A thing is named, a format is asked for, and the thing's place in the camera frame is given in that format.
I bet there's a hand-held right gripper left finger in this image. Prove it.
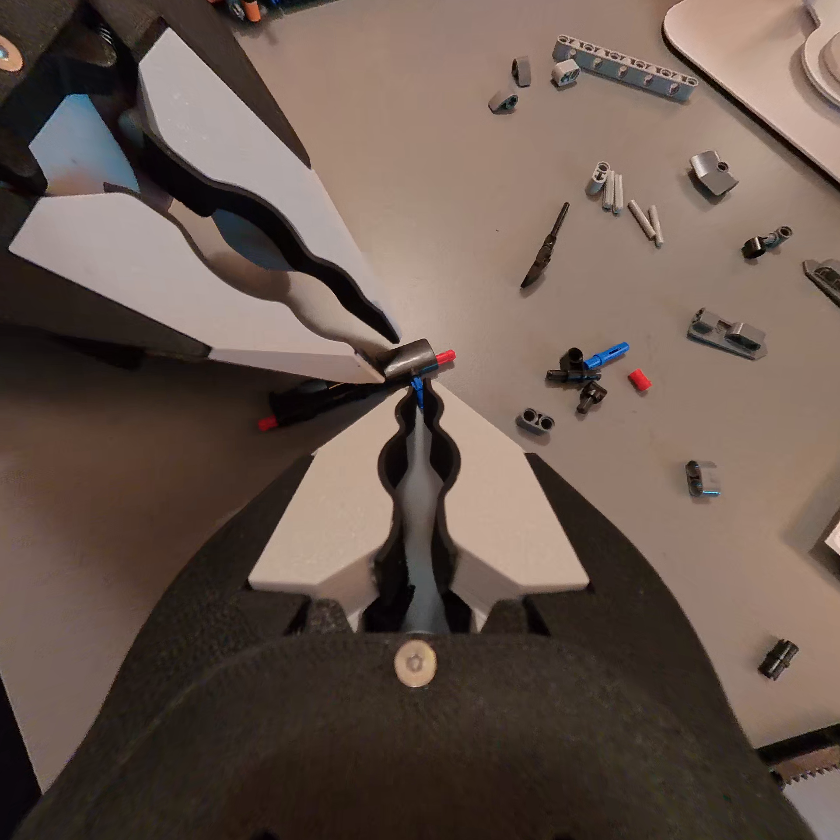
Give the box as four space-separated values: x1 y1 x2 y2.
248 385 416 634

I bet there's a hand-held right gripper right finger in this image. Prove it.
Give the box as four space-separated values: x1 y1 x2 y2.
427 382 591 634

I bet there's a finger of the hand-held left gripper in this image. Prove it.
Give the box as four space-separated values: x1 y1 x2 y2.
136 25 403 345
7 190 388 386

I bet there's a black lego shock absorber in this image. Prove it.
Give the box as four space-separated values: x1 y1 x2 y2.
268 338 441 429

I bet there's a lego chassis model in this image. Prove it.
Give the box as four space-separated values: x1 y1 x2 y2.
209 0 286 26

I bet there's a black lego cross connector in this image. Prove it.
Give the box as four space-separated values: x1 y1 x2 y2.
546 347 602 385

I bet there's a long dark grey lego panel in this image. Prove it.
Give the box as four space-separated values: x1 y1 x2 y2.
802 258 840 303
687 307 768 361

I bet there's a black lego pin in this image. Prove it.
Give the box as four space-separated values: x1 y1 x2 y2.
758 638 799 680

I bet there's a black lego beam with pins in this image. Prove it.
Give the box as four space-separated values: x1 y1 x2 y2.
755 725 840 795

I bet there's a black lego clip piece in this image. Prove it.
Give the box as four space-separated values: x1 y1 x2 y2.
742 226 794 260

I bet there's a long grey lego beam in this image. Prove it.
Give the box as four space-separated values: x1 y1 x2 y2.
553 34 700 102

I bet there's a grey lego panel piece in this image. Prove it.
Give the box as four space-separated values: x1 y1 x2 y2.
689 151 736 198

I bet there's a black blade piece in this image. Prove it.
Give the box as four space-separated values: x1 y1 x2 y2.
520 202 571 290

